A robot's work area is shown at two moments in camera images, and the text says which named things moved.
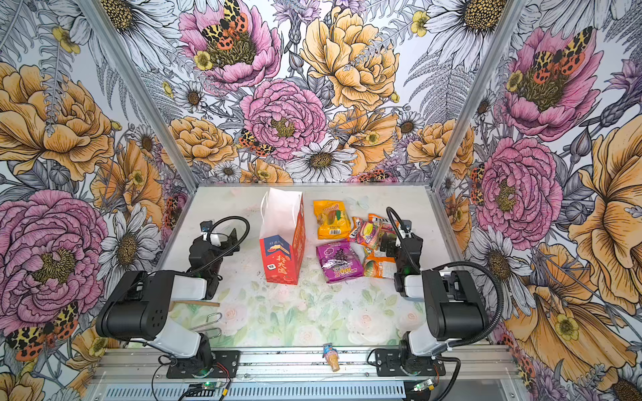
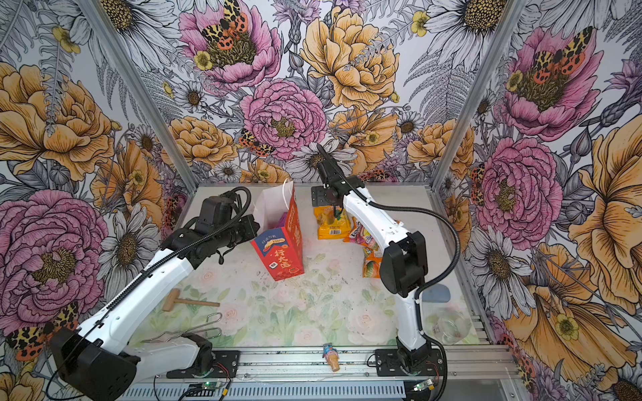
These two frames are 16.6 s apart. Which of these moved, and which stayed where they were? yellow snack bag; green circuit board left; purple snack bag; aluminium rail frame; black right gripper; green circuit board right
Moved: black right gripper; purple snack bag
Stayed: yellow snack bag; green circuit board left; green circuit board right; aluminium rail frame
